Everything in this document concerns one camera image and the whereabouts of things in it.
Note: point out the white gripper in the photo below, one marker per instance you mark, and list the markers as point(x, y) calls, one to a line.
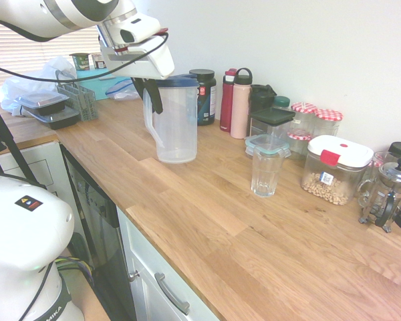
point(153, 63)

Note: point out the clear pitcher with blue lid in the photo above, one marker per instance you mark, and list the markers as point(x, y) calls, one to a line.
point(177, 133)

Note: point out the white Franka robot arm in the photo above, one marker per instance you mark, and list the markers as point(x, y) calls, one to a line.
point(26, 234)

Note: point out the red water bottle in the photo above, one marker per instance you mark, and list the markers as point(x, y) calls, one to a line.
point(227, 100)

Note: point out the clear zip bag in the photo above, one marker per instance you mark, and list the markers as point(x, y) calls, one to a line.
point(123, 92)

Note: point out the teal box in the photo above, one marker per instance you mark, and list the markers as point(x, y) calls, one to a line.
point(90, 87)

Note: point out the black protein powder tub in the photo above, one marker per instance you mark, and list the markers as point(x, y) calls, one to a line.
point(205, 100)

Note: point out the grey cutlery basket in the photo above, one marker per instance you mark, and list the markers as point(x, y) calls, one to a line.
point(87, 107)

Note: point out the green paper cup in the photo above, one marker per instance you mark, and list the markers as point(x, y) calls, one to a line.
point(82, 61)

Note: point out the black food container clear lid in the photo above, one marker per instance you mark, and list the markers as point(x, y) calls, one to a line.
point(58, 120)
point(41, 100)

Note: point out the pink bottle with black cap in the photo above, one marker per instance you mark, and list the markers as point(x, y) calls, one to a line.
point(239, 110)

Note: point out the white plastic bag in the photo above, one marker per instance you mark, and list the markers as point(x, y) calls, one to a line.
point(36, 80)

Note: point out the black shaker bottle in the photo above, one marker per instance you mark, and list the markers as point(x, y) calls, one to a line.
point(260, 98)

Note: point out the glass container with teal lid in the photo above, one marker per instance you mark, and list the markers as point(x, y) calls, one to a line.
point(254, 142)

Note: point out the square container with black lid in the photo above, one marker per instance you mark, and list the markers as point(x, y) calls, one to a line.
point(270, 115)

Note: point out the clear jar with green lid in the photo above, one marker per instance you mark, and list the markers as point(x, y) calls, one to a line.
point(282, 101)

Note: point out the window blinds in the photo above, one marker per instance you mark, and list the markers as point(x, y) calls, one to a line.
point(13, 53)

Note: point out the black tripod stand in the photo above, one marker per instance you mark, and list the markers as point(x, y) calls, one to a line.
point(6, 133)

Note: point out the clear drinking glass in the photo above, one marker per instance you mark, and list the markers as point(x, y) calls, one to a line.
point(265, 180)

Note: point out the black dishwasher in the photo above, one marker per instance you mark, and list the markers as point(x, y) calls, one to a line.
point(103, 234)

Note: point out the tall jar red checkered lid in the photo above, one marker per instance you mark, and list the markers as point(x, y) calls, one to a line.
point(329, 114)
point(304, 107)

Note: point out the small jar red checkered lid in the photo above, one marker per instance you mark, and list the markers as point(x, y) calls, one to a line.
point(299, 135)

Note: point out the white base cabinet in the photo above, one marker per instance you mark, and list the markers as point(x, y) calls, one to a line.
point(143, 254)

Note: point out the silver cabinet knob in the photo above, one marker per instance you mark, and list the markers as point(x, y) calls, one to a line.
point(133, 275)

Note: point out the cereal container with white lid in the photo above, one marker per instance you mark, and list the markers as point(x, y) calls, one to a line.
point(341, 148)

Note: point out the white grey wrist camera box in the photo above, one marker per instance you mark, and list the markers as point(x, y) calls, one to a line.
point(143, 25)

